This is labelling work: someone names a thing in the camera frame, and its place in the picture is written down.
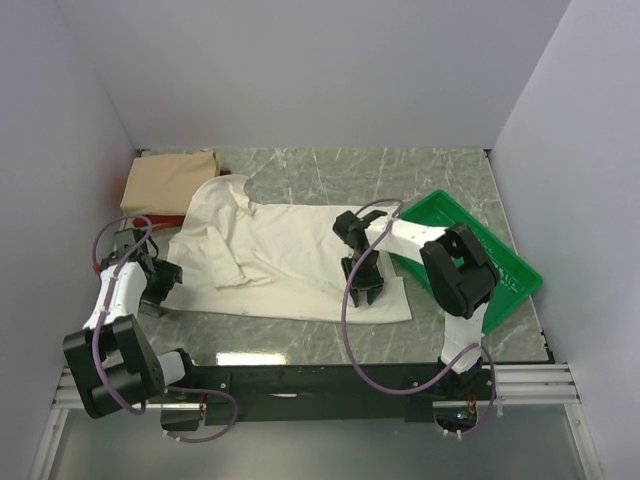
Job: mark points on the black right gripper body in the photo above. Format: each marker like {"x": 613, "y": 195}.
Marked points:
{"x": 367, "y": 275}

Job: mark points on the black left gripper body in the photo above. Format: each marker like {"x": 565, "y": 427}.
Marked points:
{"x": 161, "y": 282}

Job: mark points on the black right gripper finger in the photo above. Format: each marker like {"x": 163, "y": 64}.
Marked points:
{"x": 373, "y": 293}
{"x": 358, "y": 297}

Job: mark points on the white t shirt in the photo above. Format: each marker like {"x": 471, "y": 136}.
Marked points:
{"x": 240, "y": 257}

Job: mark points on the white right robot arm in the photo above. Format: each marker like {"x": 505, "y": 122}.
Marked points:
{"x": 461, "y": 274}

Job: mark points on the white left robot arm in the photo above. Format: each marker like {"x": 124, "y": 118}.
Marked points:
{"x": 111, "y": 361}

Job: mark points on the folded red t shirt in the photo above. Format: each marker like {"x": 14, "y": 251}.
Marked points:
{"x": 165, "y": 219}

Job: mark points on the folded beige t shirt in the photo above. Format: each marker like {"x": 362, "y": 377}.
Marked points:
{"x": 154, "y": 166}

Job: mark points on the black base beam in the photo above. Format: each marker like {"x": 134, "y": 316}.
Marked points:
{"x": 331, "y": 392}

